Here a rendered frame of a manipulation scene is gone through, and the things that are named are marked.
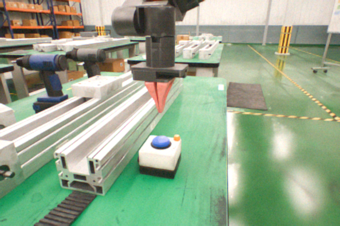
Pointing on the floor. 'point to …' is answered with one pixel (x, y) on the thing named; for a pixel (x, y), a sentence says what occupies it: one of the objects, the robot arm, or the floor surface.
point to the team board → (333, 27)
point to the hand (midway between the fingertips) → (160, 108)
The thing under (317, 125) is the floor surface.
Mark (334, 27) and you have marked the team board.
